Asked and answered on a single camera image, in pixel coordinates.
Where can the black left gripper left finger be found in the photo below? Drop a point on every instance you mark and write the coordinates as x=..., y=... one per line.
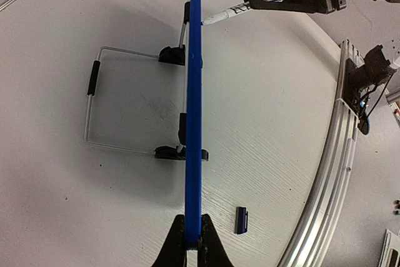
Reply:
x=173, y=251

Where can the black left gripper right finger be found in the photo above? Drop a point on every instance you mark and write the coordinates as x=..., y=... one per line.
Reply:
x=211, y=251

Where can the white blue marker pen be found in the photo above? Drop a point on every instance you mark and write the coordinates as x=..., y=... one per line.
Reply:
x=231, y=12

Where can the blue marker cap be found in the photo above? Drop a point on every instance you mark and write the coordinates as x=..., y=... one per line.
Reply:
x=241, y=220

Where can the blue framed whiteboard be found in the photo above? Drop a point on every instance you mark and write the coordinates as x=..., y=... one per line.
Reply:
x=193, y=167

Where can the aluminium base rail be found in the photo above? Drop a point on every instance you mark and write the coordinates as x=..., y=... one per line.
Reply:
x=312, y=236

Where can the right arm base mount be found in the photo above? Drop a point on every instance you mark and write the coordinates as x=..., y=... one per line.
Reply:
x=376, y=70

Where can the wire whiteboard stand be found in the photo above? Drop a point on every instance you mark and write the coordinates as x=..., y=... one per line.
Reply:
x=136, y=102

